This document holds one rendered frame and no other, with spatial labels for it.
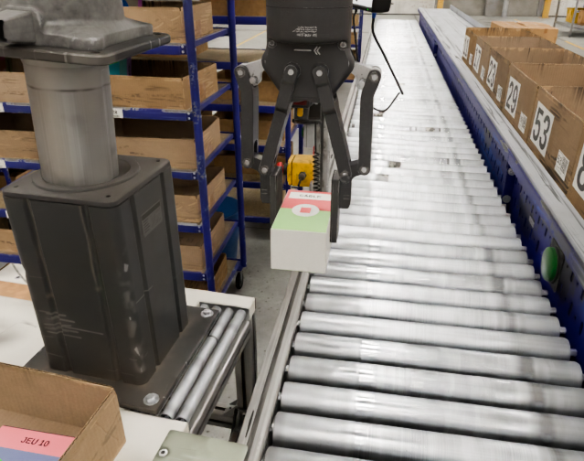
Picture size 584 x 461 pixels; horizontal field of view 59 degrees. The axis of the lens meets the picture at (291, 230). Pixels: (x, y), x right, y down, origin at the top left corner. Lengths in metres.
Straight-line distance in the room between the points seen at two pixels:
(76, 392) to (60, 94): 0.40
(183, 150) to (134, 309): 1.04
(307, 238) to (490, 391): 0.51
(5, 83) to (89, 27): 1.33
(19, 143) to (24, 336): 1.11
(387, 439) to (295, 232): 0.40
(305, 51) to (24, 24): 0.34
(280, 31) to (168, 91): 1.27
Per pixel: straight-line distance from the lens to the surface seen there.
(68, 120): 0.75
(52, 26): 0.70
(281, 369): 0.90
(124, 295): 0.78
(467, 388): 0.91
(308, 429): 0.81
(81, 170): 0.77
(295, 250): 0.50
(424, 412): 0.85
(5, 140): 2.09
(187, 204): 1.84
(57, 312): 0.88
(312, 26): 0.45
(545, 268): 1.16
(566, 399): 0.95
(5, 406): 0.91
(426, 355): 0.95
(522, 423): 0.88
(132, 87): 1.77
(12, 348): 1.05
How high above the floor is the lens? 1.35
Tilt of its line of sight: 27 degrees down
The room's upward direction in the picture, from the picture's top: straight up
